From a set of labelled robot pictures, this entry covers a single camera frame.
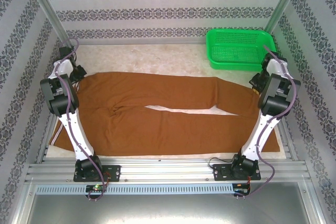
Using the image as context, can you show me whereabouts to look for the brown long pants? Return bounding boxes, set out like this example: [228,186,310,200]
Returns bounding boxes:
[49,71,280,156]

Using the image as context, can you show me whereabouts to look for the green plastic mesh basket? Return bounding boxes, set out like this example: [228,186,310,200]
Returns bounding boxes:
[205,28,278,72]

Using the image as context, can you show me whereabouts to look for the right controller board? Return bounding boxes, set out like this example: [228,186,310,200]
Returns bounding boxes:
[233,183,251,195]

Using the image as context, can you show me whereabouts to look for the left controller board green light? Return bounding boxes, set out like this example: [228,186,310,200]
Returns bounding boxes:
[86,184,108,193]

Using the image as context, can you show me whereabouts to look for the shiny metal sheet shelf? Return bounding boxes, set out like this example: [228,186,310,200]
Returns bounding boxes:
[14,182,325,224]

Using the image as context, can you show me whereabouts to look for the aluminium rear rail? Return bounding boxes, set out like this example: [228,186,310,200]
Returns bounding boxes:
[70,39,208,49]

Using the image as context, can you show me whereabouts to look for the aluminium frame post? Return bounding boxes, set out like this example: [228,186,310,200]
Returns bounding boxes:
[22,0,76,51]
[263,0,308,36]

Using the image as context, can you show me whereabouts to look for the thin black wire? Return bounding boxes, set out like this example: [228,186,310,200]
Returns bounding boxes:
[208,157,234,169]

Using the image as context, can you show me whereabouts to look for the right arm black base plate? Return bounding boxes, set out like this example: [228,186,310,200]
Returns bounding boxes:
[212,163,262,182]

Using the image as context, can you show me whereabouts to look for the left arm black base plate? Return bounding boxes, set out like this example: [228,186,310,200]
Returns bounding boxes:
[73,165,121,182]

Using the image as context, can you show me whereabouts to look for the aluminium mounting rail beam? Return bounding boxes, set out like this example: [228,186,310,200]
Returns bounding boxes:
[25,157,312,183]

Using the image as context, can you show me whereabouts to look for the grey slotted cable duct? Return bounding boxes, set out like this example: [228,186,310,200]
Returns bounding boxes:
[35,184,234,195]

